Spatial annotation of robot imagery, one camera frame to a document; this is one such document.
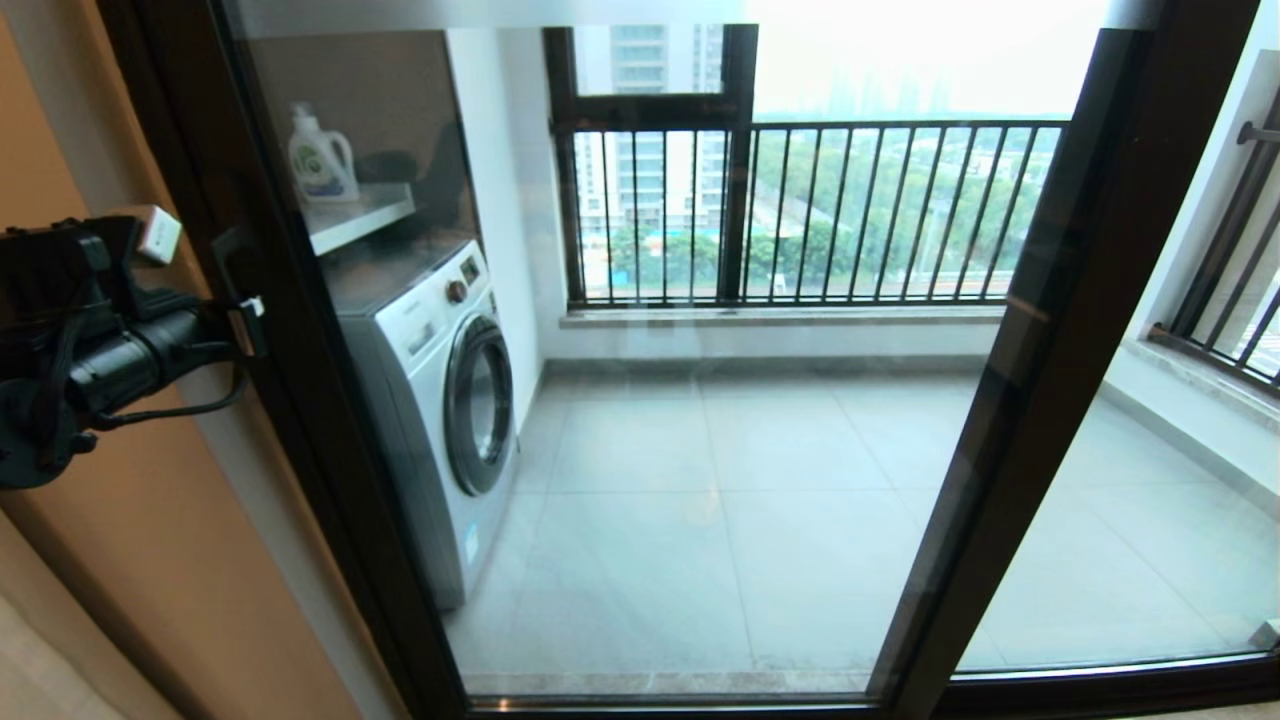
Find dark framed sliding glass door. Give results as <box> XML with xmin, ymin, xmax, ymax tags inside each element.
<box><xmin>95</xmin><ymin>0</ymin><xmax>1280</xmax><ymax>720</ymax></box>

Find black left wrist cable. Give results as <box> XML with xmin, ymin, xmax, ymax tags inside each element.
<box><xmin>95</xmin><ymin>345</ymin><xmax>251</xmax><ymax>431</ymax></box>

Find dark brown door handle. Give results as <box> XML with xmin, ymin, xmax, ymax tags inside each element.
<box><xmin>212</xmin><ymin>228</ymin><xmax>269</xmax><ymax>356</ymax></box>

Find long stone window sill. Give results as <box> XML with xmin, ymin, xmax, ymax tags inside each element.
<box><xmin>560</xmin><ymin>307</ymin><xmax>1006</xmax><ymax>331</ymax></box>

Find white detergent bottle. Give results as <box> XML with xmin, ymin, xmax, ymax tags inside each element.
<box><xmin>288</xmin><ymin>103</ymin><xmax>361</xmax><ymax>204</ymax></box>

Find short stone window sill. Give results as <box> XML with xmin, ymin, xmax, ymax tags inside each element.
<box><xmin>1120</xmin><ymin>340</ymin><xmax>1280</xmax><ymax>433</ymax></box>

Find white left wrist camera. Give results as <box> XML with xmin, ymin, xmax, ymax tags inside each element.
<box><xmin>135</xmin><ymin>205</ymin><xmax>184</xmax><ymax>266</ymax></box>

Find dark brown fixed glass door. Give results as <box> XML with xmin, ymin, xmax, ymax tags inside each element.
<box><xmin>870</xmin><ymin>0</ymin><xmax>1280</xmax><ymax>720</ymax></box>

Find white front-load washing machine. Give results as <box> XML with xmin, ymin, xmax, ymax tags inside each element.
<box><xmin>335</xmin><ymin>237</ymin><xmax>521</xmax><ymax>611</ymax></box>

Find white wall shelf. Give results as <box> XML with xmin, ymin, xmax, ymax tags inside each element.
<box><xmin>305</xmin><ymin>182</ymin><xmax>417</xmax><ymax>256</ymax></box>

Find long black balcony railing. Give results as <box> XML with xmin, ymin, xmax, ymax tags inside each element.
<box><xmin>575</xmin><ymin>120</ymin><xmax>1069</xmax><ymax>306</ymax></box>

